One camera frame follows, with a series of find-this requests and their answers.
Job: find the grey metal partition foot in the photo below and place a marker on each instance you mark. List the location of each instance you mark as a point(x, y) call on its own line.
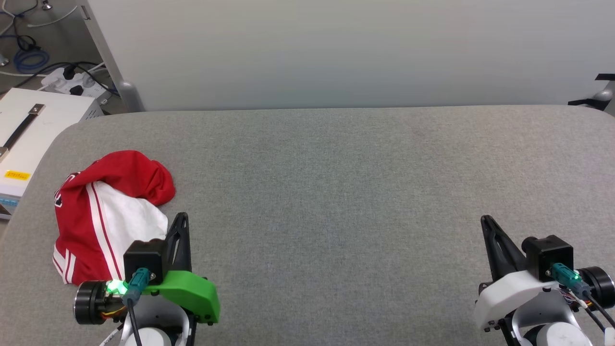
point(606, 98)
point(129, 96)

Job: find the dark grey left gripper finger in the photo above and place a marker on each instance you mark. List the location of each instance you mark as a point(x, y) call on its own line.
point(179, 240)

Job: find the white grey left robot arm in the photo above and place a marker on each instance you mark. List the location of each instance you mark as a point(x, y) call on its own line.
point(153, 338)

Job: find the red and white basketball jersey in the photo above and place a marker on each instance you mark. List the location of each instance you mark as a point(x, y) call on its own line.
point(125, 178)

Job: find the black power plug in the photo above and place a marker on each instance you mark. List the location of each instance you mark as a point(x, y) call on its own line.
point(77, 89)
point(68, 73)

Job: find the white equipment box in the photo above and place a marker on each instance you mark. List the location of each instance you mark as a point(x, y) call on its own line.
point(53, 120)

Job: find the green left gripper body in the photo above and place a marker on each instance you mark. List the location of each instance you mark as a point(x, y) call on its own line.
point(190, 293)

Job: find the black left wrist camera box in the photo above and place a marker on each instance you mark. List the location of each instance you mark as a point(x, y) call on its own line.
point(144, 257)

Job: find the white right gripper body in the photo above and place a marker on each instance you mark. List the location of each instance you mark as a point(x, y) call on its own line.
point(509, 298)

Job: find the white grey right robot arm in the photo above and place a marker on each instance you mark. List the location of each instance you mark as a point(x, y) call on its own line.
point(557, 334)

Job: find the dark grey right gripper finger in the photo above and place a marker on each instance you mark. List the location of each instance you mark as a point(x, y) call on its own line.
point(499, 250)

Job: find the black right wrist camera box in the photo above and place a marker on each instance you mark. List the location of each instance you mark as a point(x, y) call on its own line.
point(550, 254)

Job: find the grey fabric sofa seat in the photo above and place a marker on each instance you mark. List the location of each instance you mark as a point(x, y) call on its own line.
point(336, 202)

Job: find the white partition panel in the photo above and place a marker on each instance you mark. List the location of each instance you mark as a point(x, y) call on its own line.
point(336, 53)

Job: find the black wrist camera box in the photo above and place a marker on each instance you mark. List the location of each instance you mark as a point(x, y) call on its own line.
point(144, 257)
point(550, 254)

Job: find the white power strip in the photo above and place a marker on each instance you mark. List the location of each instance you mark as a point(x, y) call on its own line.
point(91, 81)

